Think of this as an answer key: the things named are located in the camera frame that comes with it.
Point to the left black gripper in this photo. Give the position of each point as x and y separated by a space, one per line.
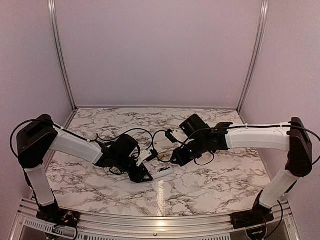
137 177

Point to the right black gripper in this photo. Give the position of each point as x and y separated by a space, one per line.
182 160

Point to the white remote control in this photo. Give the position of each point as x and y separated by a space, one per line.
161 172

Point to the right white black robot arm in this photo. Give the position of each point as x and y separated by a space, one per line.
290 137

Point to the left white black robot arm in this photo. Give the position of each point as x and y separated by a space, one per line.
40 135

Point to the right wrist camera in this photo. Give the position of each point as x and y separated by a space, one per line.
175 136

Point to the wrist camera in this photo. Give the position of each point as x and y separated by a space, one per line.
175 136
146 155

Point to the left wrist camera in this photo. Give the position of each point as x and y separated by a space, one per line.
146 155

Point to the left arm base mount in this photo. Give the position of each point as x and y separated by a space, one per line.
63 217

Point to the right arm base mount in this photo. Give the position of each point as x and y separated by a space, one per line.
249 218

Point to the front aluminium frame rail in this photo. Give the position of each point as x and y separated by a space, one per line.
102 226

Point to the right aluminium frame post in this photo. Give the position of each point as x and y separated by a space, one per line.
258 42

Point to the aluminium frame post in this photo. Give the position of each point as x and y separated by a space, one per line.
59 51
258 42

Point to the left aluminium frame post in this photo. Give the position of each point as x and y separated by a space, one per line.
59 51

